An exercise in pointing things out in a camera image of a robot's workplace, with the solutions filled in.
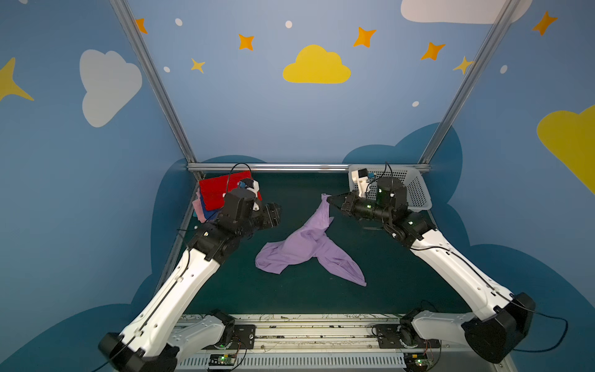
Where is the purple t shirt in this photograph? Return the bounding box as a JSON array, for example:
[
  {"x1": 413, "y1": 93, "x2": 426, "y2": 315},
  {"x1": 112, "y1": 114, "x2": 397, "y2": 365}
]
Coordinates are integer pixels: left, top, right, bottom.
[{"x1": 255, "y1": 194, "x2": 367, "y2": 287}]

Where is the white plastic laundry basket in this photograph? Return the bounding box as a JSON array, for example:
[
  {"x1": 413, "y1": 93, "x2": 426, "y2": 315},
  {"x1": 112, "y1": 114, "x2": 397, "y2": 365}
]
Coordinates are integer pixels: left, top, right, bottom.
[{"x1": 348, "y1": 164, "x2": 432, "y2": 212}]

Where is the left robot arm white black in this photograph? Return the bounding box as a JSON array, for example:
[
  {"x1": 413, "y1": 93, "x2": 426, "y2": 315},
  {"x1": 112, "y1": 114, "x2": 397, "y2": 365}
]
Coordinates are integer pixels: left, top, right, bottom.
[{"x1": 99, "y1": 178, "x2": 280, "y2": 371}]

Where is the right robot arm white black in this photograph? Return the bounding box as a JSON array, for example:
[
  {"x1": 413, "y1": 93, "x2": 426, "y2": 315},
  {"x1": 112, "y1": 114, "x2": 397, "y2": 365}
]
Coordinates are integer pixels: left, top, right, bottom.
[{"x1": 328, "y1": 177, "x2": 536, "y2": 364}]

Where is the rear horizontal aluminium bar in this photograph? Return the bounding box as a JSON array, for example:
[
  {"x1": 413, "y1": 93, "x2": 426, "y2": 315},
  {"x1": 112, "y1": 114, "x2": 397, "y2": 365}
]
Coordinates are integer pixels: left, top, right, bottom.
[{"x1": 187, "y1": 162, "x2": 432, "y2": 174}]

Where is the folded red t shirt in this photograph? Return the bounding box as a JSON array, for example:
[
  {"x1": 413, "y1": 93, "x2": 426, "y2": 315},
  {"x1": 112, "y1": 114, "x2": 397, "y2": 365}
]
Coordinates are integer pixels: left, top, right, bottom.
[{"x1": 199, "y1": 170, "x2": 262, "y2": 212}]

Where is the folded pink t shirt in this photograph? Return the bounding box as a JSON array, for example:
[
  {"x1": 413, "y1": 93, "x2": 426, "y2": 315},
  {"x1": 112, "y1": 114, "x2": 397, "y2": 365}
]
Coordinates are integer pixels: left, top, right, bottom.
[{"x1": 192, "y1": 192, "x2": 206, "y2": 223}]

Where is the left controller circuit board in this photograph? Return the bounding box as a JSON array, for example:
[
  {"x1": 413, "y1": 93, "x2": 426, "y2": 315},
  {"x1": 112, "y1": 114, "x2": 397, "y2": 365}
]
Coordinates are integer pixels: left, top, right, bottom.
[{"x1": 208, "y1": 354, "x2": 236, "y2": 369}]

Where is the controller circuit board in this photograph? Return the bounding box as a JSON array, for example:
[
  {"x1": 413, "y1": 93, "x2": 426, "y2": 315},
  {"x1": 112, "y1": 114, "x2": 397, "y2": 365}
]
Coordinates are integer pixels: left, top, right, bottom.
[
  {"x1": 208, "y1": 354, "x2": 236, "y2": 369},
  {"x1": 403, "y1": 353, "x2": 430, "y2": 372}
]

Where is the right controller circuit board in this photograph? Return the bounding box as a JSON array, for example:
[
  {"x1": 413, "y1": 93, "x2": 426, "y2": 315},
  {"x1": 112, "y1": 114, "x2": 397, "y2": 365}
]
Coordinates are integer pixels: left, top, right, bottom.
[{"x1": 403, "y1": 353, "x2": 430, "y2": 372}]

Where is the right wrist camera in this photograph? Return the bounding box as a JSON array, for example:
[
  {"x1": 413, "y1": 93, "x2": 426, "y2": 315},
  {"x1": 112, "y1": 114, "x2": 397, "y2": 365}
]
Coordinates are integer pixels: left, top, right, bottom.
[{"x1": 350, "y1": 168, "x2": 376, "y2": 198}]

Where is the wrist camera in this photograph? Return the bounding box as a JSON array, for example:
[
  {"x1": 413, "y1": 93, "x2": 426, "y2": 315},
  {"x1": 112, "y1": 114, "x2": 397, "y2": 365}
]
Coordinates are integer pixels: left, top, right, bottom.
[
  {"x1": 350, "y1": 168, "x2": 376, "y2": 198},
  {"x1": 238, "y1": 178, "x2": 260, "y2": 196}
]

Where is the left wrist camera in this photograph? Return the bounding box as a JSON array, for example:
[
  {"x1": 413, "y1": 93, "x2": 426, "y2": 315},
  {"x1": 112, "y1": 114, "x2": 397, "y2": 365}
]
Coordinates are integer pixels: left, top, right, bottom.
[{"x1": 238, "y1": 178, "x2": 260, "y2": 196}]

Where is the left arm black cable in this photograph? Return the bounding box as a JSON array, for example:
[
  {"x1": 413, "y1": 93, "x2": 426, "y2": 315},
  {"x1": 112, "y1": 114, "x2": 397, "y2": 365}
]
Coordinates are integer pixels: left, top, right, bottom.
[{"x1": 225, "y1": 162, "x2": 253, "y2": 196}]

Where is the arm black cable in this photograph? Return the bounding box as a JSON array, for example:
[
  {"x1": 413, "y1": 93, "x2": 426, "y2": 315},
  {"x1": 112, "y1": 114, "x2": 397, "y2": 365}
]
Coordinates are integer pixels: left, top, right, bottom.
[
  {"x1": 225, "y1": 162, "x2": 253, "y2": 196},
  {"x1": 408, "y1": 246, "x2": 570, "y2": 353}
]

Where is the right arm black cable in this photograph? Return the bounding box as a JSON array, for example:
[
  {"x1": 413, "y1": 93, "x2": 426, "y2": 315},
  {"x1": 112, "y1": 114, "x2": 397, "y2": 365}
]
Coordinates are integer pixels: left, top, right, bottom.
[{"x1": 408, "y1": 246, "x2": 570, "y2": 353}]

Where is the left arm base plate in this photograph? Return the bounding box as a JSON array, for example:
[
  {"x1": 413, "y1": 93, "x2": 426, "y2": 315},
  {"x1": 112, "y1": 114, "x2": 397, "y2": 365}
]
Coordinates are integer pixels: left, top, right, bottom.
[{"x1": 203, "y1": 325, "x2": 257, "y2": 350}]

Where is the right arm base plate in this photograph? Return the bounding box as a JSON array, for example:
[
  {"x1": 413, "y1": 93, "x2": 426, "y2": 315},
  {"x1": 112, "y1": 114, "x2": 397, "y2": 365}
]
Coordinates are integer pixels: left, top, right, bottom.
[{"x1": 372, "y1": 323, "x2": 441, "y2": 349}]

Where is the aluminium rail base frame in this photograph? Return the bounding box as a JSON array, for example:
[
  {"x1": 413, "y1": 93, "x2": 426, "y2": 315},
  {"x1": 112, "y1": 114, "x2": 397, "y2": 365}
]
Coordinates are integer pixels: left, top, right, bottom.
[{"x1": 177, "y1": 314, "x2": 517, "y2": 371}]

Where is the left slanted aluminium post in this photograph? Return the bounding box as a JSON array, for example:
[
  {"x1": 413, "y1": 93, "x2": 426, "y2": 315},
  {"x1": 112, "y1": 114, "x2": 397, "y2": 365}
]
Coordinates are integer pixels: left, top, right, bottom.
[{"x1": 109, "y1": 0, "x2": 203, "y2": 181}]

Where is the slanted aluminium post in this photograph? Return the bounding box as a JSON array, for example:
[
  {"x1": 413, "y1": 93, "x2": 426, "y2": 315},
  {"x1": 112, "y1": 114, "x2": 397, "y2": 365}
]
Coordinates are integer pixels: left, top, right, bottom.
[
  {"x1": 418, "y1": 0, "x2": 522, "y2": 167},
  {"x1": 109, "y1": 0, "x2": 203, "y2": 181}
]

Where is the right slanted aluminium post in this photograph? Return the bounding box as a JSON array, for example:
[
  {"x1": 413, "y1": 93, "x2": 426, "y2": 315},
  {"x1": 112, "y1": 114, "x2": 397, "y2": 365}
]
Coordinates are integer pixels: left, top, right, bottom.
[{"x1": 418, "y1": 0, "x2": 522, "y2": 167}]

